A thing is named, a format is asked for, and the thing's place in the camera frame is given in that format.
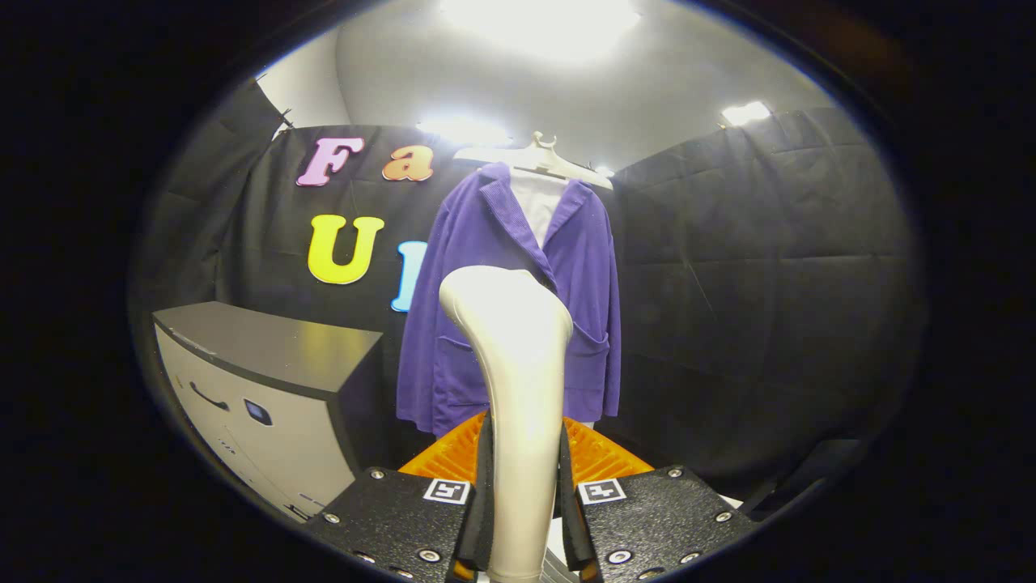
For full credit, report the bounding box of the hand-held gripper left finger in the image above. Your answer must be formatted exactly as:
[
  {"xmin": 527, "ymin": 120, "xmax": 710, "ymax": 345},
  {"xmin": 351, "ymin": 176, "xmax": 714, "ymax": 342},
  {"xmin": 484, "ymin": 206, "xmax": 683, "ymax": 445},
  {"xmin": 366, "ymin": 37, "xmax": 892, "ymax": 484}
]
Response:
[{"xmin": 304, "ymin": 411, "xmax": 496, "ymax": 583}]

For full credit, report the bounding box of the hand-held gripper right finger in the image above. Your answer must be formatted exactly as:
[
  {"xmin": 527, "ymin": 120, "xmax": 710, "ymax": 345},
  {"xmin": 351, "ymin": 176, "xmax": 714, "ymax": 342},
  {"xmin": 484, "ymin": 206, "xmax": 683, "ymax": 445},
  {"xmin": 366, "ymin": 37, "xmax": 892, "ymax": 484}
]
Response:
[{"xmin": 560, "ymin": 415, "xmax": 758, "ymax": 583}]

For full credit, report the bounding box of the white garment steamer with hose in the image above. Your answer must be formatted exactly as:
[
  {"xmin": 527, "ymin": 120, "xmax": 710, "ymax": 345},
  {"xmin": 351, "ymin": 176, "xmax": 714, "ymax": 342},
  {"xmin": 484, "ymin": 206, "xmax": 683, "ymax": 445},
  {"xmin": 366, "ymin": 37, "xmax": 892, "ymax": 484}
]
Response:
[{"xmin": 439, "ymin": 266, "xmax": 574, "ymax": 583}]

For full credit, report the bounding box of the purple jacket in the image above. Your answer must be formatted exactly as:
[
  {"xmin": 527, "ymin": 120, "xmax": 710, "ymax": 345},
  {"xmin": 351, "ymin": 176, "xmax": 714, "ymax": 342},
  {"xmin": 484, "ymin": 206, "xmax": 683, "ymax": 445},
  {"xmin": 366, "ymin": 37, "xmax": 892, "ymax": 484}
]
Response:
[{"xmin": 395, "ymin": 162, "xmax": 622, "ymax": 440}]

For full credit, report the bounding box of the white shirt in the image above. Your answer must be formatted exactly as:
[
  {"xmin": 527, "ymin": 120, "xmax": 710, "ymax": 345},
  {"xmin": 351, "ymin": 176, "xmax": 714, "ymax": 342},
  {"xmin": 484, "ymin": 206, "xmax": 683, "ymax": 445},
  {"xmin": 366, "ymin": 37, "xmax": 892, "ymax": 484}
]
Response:
[{"xmin": 508, "ymin": 168, "xmax": 569, "ymax": 248}]

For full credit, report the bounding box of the white clothes hanger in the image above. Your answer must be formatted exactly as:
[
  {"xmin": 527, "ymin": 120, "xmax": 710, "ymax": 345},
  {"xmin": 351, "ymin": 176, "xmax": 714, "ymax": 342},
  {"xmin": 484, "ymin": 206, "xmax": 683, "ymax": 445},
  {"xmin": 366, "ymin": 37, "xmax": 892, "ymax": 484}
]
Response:
[{"xmin": 453, "ymin": 131, "xmax": 614, "ymax": 191}]

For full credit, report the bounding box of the grey cabinet with dark top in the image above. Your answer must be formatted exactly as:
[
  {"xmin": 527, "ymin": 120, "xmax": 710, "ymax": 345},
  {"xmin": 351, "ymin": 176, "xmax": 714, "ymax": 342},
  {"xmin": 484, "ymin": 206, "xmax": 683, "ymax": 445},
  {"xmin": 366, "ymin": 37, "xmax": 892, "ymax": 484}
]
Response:
[{"xmin": 152, "ymin": 301, "xmax": 383, "ymax": 523}]

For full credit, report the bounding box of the black backdrop cloth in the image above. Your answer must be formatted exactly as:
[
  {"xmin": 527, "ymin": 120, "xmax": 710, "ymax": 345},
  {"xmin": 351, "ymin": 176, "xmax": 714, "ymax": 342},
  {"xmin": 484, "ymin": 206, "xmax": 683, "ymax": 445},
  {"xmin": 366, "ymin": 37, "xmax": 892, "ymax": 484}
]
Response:
[{"xmin": 129, "ymin": 77, "xmax": 923, "ymax": 503}]

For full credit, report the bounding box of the large ceiling light panel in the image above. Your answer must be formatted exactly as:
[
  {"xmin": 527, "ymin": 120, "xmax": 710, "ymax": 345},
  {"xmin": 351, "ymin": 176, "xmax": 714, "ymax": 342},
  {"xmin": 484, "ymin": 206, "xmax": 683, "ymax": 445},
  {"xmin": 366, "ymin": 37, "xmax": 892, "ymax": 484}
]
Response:
[{"xmin": 441, "ymin": 0, "xmax": 640, "ymax": 62}]

